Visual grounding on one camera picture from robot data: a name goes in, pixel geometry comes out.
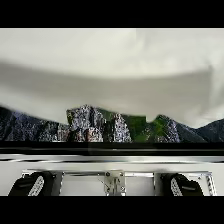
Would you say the silver frame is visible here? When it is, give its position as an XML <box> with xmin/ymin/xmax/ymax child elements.
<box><xmin>0</xmin><ymin>153</ymin><xmax>224</xmax><ymax>197</ymax></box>

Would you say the white garment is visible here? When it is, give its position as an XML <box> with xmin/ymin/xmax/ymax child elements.
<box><xmin>0</xmin><ymin>28</ymin><xmax>224</xmax><ymax>130</ymax></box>

